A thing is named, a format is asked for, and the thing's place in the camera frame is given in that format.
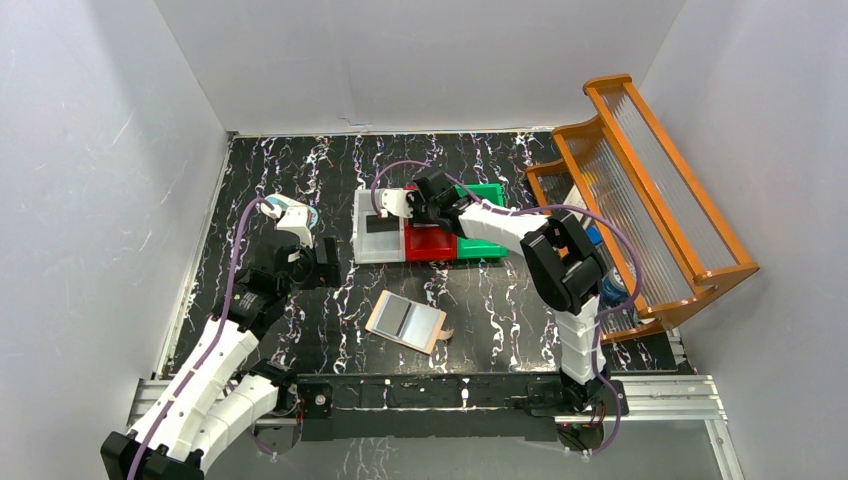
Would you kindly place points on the black card in white bin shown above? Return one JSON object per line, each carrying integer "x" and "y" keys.
{"x": 377, "y": 224}

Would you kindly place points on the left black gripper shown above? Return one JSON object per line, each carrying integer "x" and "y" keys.
{"x": 327, "y": 261}

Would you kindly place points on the oval white blue package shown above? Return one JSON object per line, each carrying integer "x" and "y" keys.
{"x": 274, "y": 205}

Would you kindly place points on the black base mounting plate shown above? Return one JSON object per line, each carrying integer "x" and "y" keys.
{"x": 528, "y": 406}

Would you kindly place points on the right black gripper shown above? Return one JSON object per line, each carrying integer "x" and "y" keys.
{"x": 415, "y": 198}

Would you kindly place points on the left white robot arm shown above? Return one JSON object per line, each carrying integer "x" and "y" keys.
{"x": 213, "y": 399}

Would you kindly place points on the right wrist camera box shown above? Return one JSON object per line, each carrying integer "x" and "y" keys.
{"x": 395, "y": 202}

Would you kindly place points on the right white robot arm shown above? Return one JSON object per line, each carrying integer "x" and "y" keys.
{"x": 565, "y": 267}

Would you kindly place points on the blue small object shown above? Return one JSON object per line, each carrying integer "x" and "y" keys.
{"x": 594, "y": 235}

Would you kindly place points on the blue tape roll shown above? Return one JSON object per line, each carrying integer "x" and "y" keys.
{"x": 613, "y": 290}

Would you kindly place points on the grey card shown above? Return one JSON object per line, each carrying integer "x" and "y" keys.
{"x": 393, "y": 316}

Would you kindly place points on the green plastic bin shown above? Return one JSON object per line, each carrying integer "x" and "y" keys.
{"x": 482, "y": 240}

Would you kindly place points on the white plastic bin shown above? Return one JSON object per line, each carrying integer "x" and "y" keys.
{"x": 375, "y": 239}

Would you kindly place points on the aluminium frame rail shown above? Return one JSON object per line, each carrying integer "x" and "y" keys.
{"x": 684, "y": 396}

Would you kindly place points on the white red small box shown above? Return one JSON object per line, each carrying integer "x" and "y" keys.
{"x": 575, "y": 201}

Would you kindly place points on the orange wooden shelf rack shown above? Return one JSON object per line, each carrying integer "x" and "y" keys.
{"x": 627, "y": 169}

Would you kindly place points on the red plastic bin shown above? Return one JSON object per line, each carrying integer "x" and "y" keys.
{"x": 428, "y": 243}

